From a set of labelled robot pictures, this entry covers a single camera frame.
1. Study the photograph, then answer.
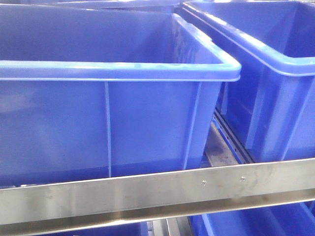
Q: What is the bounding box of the blue bin rear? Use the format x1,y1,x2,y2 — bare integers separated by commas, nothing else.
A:
49,0,181,12

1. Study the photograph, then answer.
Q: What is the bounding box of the blue bin lower shelf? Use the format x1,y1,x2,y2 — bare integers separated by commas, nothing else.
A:
189,203,315,236

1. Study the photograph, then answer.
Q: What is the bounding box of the blue plastic bin right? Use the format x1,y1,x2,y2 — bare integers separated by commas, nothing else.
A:
181,0,315,162

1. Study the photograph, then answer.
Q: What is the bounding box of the blue bin lower left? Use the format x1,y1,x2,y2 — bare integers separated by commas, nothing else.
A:
46,222,149,236

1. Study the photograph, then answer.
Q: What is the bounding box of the stainless steel shelf rack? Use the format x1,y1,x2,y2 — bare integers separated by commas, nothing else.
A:
0,112,315,236

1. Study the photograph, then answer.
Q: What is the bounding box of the blue plastic bin left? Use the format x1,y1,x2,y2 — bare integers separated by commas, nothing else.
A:
0,4,241,187

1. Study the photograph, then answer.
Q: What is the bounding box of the blue plastic bin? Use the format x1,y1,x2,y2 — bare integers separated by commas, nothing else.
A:
181,0,315,162
0,4,241,187

